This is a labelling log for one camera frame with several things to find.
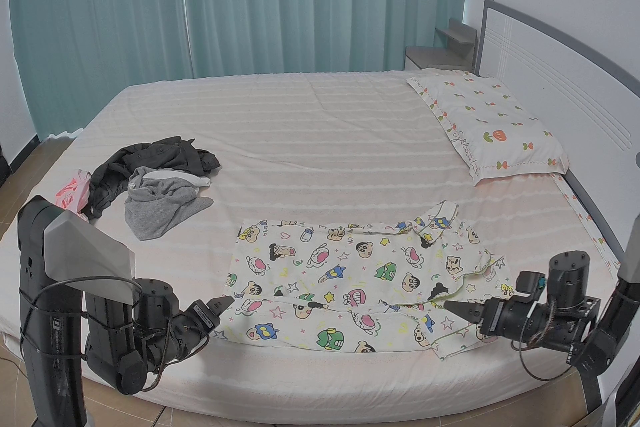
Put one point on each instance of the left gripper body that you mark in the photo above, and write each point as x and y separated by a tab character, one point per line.
187	327

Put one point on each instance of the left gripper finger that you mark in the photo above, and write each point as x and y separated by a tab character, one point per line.
219	319
224	302

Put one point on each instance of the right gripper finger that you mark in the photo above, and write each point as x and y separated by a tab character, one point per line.
470	307
472	321

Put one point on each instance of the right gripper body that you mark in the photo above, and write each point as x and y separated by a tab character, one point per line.
505	322

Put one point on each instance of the white printed pyjama top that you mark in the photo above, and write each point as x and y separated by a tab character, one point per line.
350	275

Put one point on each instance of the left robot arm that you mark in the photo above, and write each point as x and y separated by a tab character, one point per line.
50	315

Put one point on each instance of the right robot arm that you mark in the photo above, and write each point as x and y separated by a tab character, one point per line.
570	280

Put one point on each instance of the bed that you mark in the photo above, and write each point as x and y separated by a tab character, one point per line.
325	124

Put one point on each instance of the grey garment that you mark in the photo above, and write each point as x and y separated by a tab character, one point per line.
155	210

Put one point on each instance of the black garment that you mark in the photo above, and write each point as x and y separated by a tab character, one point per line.
150	157

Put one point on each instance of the pink garment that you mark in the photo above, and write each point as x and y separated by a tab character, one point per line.
70	195

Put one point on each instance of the white printed pillow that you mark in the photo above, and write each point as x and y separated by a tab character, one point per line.
490	130

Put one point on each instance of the grey bedside table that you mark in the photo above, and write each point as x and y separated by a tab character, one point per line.
430	57

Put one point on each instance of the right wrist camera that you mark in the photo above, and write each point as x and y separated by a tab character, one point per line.
527	285

